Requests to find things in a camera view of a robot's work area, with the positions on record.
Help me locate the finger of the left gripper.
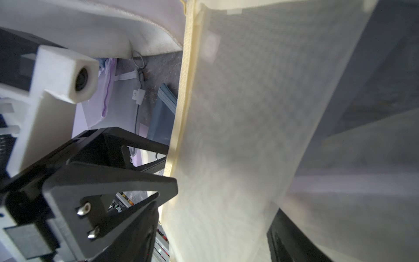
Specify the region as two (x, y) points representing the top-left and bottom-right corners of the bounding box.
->
(67, 127), (169, 174)

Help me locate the cream canvas tote bag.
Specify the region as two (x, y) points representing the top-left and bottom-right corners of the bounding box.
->
(1, 1), (185, 59)

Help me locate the grey mesh pouch by bag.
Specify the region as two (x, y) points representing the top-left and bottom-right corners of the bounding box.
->
(296, 1), (419, 176)

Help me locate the blue grey mesh pouch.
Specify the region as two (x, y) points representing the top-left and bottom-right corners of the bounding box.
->
(147, 83), (177, 146)

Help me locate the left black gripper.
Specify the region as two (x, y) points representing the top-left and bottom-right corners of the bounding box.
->
(1, 137), (179, 261)

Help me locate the purple mesh pouch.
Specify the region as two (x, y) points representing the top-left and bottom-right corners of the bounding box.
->
(72, 58), (139, 138)

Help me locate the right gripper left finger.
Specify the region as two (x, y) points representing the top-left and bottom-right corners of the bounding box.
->
(98, 202), (158, 262)

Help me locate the yellow mesh pouch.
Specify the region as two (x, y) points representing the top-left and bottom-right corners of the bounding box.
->
(161, 1), (377, 262)

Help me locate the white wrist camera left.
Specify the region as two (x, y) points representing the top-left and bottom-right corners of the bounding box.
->
(1, 45), (99, 178)

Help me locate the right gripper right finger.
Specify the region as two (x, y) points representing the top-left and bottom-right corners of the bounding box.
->
(267, 209), (332, 262)

